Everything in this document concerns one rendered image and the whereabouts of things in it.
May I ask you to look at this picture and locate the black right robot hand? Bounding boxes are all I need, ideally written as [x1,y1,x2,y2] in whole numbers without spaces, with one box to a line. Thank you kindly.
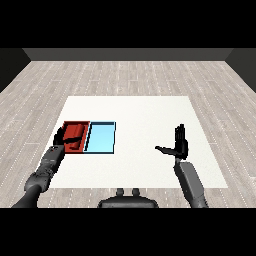
[154,123,189,160]

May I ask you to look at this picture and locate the shallow red open box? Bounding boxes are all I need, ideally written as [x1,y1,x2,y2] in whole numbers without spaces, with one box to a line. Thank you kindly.
[61,120,92,154]

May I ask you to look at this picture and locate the small red can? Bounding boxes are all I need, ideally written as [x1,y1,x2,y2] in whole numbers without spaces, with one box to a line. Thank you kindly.
[68,124,88,150]

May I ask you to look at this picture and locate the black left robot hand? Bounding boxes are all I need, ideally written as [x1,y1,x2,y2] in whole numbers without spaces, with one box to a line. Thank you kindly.
[52,126,83,147]

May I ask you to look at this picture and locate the dark grey robot body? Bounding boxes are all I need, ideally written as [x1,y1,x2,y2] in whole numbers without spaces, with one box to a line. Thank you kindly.
[96,188,160,209]

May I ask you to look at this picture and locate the shallow light blue open box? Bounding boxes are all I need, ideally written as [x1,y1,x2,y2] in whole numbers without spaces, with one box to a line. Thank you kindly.
[82,121,117,155]

